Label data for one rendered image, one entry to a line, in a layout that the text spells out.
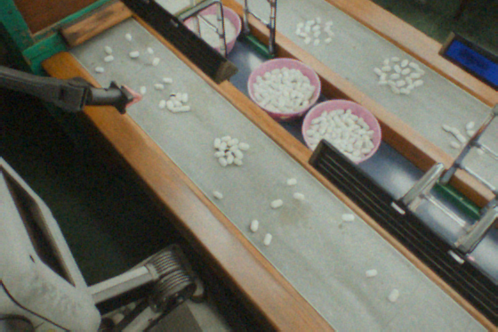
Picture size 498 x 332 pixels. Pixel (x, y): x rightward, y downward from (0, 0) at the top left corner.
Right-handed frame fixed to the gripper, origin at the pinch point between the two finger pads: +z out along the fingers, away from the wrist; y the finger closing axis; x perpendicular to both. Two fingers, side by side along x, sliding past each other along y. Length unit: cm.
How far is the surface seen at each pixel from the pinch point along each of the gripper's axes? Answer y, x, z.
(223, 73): -26.8, -26.8, -0.4
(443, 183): -85, -26, 55
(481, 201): -97, -29, 56
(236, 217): -50, 10, 8
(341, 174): -71, -27, 0
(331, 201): -65, -7, 28
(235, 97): -14.2, -10.8, 28.6
